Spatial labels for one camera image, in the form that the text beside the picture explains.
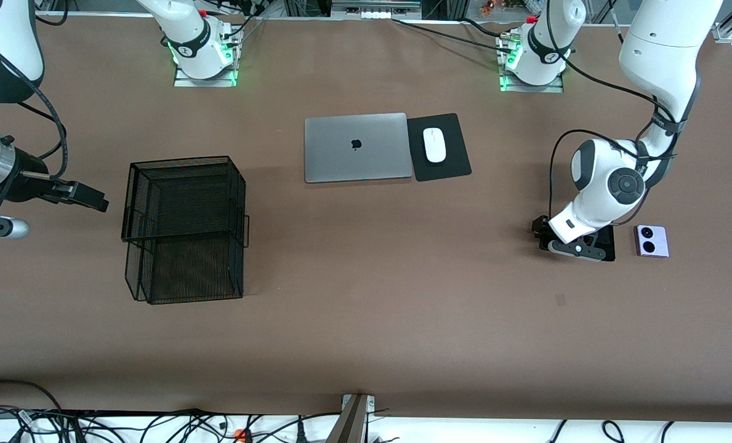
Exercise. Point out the white power strip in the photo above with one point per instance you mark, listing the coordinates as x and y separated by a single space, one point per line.
375 13

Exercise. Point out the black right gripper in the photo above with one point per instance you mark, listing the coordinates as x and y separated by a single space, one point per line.
29 178

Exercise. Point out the long black phone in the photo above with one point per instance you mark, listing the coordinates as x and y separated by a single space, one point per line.
609 246

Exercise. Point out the silver closed laptop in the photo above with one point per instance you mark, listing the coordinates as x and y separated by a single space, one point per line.
341 154

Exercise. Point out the lavender flip phone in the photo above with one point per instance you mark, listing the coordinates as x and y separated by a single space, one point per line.
660 241

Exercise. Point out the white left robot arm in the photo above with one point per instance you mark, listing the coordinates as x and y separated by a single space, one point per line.
667 49

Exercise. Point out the black mouse pad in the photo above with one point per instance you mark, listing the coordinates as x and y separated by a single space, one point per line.
452 166

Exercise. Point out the white computer mouse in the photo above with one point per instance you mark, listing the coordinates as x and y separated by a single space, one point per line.
434 144

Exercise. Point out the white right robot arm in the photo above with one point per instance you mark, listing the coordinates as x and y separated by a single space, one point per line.
8 37

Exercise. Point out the grey metal camera post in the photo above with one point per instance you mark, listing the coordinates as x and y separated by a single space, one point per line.
350 424

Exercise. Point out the small black flip phone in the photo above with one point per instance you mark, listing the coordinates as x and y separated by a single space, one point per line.
544 246

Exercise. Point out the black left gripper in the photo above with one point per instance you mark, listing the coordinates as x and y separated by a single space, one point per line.
540 228

